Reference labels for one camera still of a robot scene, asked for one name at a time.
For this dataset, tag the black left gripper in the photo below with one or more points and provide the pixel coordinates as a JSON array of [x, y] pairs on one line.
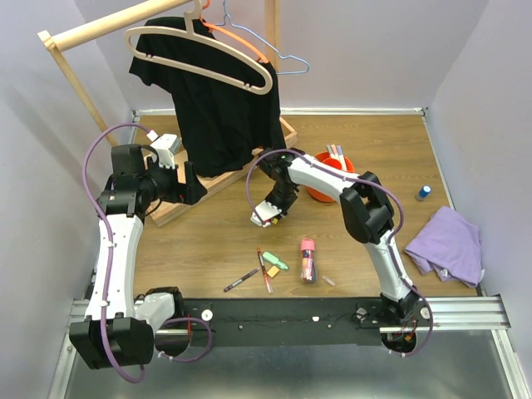
[[179, 191]]

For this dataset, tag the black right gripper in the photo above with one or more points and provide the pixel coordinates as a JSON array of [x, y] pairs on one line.
[[283, 209]]

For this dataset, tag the orange round pen organizer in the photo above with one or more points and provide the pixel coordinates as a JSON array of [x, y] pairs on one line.
[[321, 195]]

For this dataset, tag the blue capped white marker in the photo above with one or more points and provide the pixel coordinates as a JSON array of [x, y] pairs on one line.
[[341, 157]]

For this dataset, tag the orange capped white marker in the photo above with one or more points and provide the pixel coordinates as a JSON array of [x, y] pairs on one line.
[[334, 151]]

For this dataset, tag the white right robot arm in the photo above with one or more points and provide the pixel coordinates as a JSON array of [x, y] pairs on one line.
[[371, 214]]

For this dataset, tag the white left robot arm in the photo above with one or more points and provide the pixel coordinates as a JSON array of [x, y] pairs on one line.
[[116, 332]]

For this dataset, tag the green correction tape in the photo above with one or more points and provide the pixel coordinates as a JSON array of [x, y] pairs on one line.
[[275, 261]]

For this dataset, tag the black t-shirt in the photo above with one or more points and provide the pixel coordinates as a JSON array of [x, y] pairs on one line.
[[220, 125]]

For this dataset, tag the small orange eraser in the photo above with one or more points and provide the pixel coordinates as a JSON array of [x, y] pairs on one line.
[[273, 272]]

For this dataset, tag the pink lidded pen tube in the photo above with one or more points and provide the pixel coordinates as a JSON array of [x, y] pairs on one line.
[[308, 269]]

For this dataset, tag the red clear pen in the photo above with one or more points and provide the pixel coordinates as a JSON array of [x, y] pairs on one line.
[[264, 271]]

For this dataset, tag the small clear pen cap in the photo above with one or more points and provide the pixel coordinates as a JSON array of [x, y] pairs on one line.
[[329, 281]]

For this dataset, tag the dark purple pen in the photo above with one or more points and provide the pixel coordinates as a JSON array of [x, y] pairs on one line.
[[240, 280]]

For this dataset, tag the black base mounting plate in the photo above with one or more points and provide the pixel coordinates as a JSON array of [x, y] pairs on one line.
[[262, 322]]

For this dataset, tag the blue glue stick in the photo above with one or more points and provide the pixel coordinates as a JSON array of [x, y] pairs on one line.
[[423, 192]]

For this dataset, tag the beige plastic hanger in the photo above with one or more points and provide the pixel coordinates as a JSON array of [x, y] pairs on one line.
[[191, 36]]

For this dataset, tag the orange hanger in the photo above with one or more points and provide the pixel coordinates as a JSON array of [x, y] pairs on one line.
[[211, 27]]

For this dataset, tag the purple cloth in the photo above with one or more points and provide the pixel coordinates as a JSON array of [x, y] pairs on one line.
[[449, 246]]

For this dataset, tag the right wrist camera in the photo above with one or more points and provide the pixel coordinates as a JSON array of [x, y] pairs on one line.
[[264, 214]]

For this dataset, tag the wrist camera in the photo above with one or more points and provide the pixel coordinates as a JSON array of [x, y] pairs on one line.
[[264, 214], [166, 147]]

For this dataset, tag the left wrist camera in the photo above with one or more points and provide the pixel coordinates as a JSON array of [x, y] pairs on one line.
[[166, 147]]

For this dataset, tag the blue wire hanger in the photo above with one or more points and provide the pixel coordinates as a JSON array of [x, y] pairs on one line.
[[271, 37]]

